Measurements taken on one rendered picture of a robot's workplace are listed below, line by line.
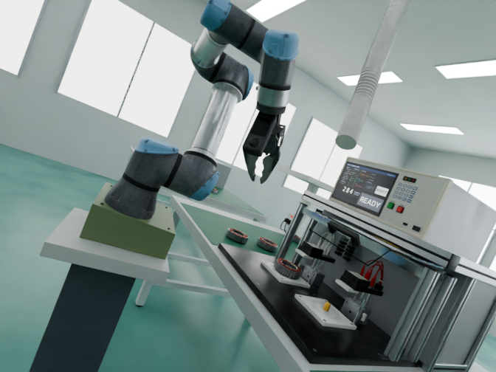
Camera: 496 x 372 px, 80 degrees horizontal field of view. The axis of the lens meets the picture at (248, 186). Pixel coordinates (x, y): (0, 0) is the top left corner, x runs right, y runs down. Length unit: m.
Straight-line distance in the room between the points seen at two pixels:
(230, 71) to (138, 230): 0.62
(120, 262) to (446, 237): 1.01
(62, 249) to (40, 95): 4.62
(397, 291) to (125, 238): 0.93
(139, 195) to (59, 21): 4.71
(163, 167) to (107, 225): 0.22
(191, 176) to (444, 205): 0.79
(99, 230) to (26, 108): 4.59
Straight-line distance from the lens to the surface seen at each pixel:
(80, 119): 5.38
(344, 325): 1.05
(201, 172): 0.93
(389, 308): 1.24
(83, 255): 0.89
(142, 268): 0.90
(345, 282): 1.09
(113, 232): 0.94
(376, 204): 1.19
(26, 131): 5.48
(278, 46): 0.67
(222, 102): 1.06
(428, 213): 1.08
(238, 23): 0.75
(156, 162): 0.90
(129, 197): 0.92
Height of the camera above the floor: 1.12
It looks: 4 degrees down
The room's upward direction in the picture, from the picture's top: 23 degrees clockwise
